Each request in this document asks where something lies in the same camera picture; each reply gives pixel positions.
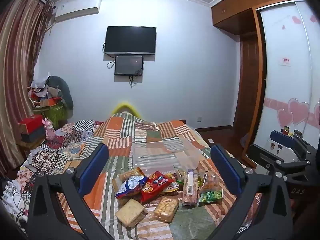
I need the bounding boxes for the striped curtain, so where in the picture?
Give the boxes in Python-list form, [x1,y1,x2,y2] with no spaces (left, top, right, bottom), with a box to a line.
[0,0,55,173]

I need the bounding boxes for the red box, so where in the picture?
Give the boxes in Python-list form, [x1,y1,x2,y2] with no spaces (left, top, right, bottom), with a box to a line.
[18,115,45,143]

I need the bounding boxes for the clear orange biscuit stick packet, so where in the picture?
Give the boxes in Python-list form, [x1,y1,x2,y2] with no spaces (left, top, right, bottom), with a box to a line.
[119,169,145,182]

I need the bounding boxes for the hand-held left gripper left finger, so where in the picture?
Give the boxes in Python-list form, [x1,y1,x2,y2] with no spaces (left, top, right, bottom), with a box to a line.
[27,143,118,240]

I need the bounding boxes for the striped patchwork blanket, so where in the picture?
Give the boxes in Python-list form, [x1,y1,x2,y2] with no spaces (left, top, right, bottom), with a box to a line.
[57,112,265,240]

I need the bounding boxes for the white stickered case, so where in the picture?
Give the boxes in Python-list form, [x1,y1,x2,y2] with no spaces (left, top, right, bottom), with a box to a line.
[266,127,304,163]

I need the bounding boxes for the dark cloth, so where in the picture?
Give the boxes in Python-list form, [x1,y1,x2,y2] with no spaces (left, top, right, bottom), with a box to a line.
[239,132,251,148]

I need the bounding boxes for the white air conditioner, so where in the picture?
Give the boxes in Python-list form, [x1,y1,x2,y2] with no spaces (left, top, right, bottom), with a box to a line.
[54,0,102,22]

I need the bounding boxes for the wooden wardrobe with white doors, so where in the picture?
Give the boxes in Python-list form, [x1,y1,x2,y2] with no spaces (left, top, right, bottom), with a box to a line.
[209,0,320,170]

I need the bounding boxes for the checkered patchwork quilt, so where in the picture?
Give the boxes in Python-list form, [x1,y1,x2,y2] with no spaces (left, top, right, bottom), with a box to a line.
[15,120,104,205]

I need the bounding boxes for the yellow green snack packet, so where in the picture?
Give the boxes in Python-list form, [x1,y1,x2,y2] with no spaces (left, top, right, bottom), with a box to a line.
[175,172,187,185]

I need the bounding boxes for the red snack bag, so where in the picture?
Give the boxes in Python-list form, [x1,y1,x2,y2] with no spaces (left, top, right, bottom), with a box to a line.
[139,171,175,204]

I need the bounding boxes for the small black monitor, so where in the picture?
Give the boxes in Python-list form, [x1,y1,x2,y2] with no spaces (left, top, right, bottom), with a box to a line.
[114,54,144,76]

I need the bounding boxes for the yellow bed end object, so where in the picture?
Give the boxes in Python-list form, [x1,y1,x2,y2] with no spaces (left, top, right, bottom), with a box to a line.
[112,101,143,118]

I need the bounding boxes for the square pale cracker pack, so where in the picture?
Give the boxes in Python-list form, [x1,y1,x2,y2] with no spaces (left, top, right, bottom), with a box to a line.
[115,199,149,227]

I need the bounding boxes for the blue white snack bag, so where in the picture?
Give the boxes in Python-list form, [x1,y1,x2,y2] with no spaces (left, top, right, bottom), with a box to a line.
[116,175,148,199]

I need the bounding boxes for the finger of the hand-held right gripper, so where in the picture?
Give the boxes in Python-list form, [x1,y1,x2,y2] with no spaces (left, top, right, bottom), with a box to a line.
[247,144,310,178]
[271,130,313,155]

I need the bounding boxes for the grey pillow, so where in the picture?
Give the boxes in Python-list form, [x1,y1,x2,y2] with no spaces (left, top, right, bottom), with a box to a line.
[47,76,74,109]

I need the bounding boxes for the black wall television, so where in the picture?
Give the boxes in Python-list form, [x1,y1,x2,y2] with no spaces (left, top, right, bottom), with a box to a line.
[104,26,157,55]

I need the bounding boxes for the tangle of cables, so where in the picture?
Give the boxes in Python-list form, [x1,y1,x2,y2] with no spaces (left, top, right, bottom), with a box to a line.
[1,184,28,222]

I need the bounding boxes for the green bag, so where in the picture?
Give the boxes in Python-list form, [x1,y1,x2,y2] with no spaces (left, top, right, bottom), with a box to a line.
[46,104,70,128]

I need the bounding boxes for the clear small cookie pack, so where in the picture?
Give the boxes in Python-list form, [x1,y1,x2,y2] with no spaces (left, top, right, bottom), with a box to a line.
[153,196,180,222]

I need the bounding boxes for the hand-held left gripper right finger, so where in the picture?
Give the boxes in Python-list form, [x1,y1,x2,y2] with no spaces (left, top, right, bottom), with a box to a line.
[207,144,293,240]

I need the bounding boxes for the long wafer packet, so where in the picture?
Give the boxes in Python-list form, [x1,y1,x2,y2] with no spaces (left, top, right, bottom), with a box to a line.
[182,170,199,204]

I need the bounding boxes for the clear plastic storage box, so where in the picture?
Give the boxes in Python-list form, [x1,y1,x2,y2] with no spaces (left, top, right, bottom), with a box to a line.
[132,141,200,176]

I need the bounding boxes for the pile of clothes and boxes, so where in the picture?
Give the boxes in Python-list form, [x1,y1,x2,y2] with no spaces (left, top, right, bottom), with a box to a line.
[27,72,63,110]

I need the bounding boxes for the pink toy figure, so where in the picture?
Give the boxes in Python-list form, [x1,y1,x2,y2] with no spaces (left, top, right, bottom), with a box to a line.
[43,118,56,141]

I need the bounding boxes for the orange cookie pack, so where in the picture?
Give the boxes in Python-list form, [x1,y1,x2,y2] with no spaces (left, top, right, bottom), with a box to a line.
[199,171,219,190]

